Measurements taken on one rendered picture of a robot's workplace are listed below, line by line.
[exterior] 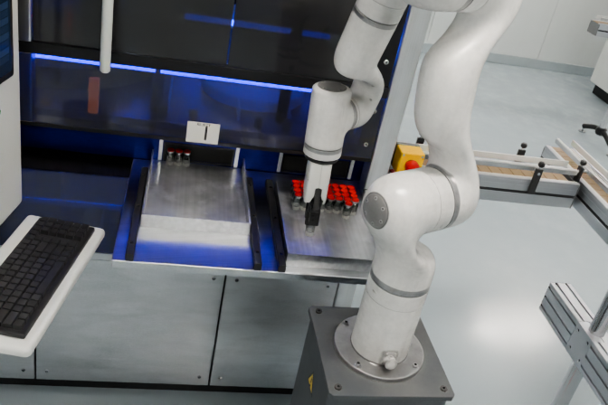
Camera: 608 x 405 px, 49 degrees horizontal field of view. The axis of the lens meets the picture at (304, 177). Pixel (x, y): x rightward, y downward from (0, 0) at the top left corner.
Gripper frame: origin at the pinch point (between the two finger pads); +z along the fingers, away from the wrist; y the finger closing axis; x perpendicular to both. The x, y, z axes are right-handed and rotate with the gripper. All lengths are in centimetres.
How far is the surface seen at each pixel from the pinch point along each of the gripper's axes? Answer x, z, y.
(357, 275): 12.5, 12.8, 4.3
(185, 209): -30.8, 10.4, -12.9
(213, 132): -26.3, -3.7, -30.2
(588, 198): 92, 14, -51
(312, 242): 1.8, 12.1, -6.3
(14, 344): -57, 17, 33
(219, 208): -22.4, 10.8, -15.8
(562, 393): 95, 77, -28
